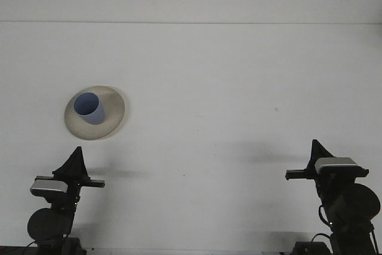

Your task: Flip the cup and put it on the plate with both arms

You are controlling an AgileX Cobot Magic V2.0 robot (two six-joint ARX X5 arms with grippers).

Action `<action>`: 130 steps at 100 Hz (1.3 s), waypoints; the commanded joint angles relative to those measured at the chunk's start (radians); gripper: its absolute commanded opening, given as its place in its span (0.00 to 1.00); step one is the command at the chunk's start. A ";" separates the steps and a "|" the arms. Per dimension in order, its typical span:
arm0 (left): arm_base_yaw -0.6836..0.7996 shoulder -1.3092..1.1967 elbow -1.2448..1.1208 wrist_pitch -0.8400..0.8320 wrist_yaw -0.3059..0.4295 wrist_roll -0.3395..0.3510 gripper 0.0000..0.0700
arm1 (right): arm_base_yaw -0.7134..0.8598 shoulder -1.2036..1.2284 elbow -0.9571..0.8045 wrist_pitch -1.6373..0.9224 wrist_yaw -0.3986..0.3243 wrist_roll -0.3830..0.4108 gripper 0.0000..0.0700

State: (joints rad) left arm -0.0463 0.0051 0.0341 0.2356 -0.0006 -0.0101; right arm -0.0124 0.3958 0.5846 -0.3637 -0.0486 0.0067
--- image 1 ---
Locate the pale round plate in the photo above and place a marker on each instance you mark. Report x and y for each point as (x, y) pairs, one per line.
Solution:
(110, 123)

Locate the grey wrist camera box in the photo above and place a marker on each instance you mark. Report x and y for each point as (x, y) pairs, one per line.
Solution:
(336, 165)
(47, 186)

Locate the pale blue cup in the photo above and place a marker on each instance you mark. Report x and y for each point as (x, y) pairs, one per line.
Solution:
(92, 114)

